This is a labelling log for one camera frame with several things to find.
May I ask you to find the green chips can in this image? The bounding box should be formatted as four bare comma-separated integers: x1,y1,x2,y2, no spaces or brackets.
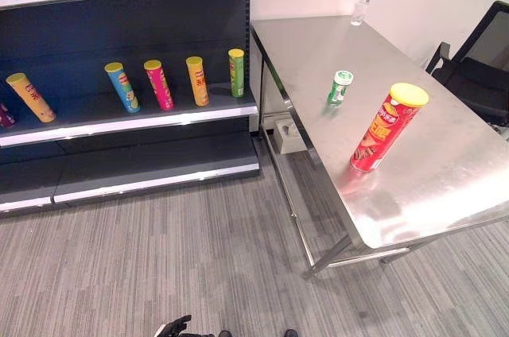
227,48,246,99

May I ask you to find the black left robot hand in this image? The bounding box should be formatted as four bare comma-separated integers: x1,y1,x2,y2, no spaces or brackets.
154,314,192,337

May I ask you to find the green white gum bottle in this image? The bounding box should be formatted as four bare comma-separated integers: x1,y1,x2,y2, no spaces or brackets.
326,70,355,107

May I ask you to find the blue chips can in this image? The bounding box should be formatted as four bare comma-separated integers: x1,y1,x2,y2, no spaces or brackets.
103,61,142,114

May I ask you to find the stainless steel table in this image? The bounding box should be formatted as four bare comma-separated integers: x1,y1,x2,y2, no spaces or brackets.
250,14,509,281

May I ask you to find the black office chair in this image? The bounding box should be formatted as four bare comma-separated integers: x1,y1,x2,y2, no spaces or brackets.
425,0,509,128

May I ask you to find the orange yellow chips can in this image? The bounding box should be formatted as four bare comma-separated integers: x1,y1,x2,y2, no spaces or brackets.
5,72,57,123

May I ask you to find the pink chips can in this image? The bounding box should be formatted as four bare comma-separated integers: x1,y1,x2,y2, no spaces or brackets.
143,59,175,111

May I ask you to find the red chips can yellow lid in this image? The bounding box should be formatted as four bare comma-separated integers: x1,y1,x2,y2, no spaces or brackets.
349,82,430,173

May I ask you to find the dark store shelf unit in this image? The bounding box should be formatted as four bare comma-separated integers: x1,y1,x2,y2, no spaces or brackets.
0,0,266,213

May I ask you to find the white box under table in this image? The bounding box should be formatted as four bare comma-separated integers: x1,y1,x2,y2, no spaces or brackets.
273,118,308,155

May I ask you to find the purple chips can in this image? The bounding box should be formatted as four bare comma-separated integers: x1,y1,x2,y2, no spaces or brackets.
0,103,17,130

